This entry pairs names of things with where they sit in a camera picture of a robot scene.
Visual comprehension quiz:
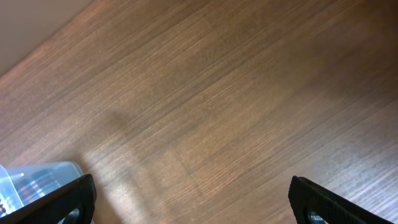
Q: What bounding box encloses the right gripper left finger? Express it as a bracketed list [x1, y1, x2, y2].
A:
[1, 174, 97, 224]

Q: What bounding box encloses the plaid shirt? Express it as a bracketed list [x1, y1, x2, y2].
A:
[1, 169, 61, 217]

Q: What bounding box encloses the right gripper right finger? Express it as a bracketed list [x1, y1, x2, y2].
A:
[288, 176, 392, 224]

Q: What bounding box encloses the clear plastic storage bin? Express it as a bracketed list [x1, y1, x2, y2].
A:
[1, 161, 83, 217]

